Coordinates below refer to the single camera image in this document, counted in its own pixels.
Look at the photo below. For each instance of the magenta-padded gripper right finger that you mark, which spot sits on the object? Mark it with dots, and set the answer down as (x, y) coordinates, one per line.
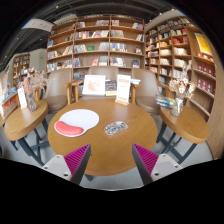
(146, 160)

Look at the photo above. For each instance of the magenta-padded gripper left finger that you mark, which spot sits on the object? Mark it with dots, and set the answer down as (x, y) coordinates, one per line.
(76, 160)

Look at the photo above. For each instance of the transparent computer mouse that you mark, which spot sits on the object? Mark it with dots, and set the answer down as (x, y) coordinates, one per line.
(116, 128)

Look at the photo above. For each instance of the white mouse pad red rest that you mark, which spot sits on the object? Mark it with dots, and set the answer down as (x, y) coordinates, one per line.
(81, 119)

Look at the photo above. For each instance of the round wooden side table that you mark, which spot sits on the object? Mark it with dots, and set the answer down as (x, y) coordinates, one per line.
(186, 125)
(25, 121)
(7, 113)

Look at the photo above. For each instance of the glass vase with dried flowers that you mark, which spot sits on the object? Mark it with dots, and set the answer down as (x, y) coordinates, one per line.
(31, 100)
(177, 106)

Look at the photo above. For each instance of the stack of magazines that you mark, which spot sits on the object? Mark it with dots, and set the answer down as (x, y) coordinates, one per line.
(165, 101)

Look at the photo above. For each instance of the white sign in wooden stand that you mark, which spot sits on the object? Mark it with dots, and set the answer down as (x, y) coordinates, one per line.
(123, 88)

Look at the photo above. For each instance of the white framed red print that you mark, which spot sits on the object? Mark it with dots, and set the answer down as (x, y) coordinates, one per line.
(93, 85)

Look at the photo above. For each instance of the dark blue book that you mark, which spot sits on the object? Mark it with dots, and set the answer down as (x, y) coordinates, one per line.
(111, 87)

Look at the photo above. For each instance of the small white table sign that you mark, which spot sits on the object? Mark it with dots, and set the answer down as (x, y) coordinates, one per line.
(22, 98)

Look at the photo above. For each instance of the low display stand with books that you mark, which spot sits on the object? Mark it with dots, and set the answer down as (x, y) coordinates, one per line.
(8, 91)

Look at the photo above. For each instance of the wooden shelf with red boxes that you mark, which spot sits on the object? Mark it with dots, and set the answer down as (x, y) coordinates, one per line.
(205, 73)

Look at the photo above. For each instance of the distant wooden bookshelf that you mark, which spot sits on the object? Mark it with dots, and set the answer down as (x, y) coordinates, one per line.
(20, 66)

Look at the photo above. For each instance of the tall wooden bookshelf with books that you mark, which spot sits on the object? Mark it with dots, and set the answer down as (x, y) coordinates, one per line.
(166, 50)

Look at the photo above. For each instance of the wide wooden bookshelf with books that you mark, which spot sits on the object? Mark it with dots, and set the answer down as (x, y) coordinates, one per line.
(96, 38)

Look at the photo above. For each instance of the hanging white ceiling sign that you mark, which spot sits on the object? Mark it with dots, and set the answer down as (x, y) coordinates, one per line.
(38, 25)

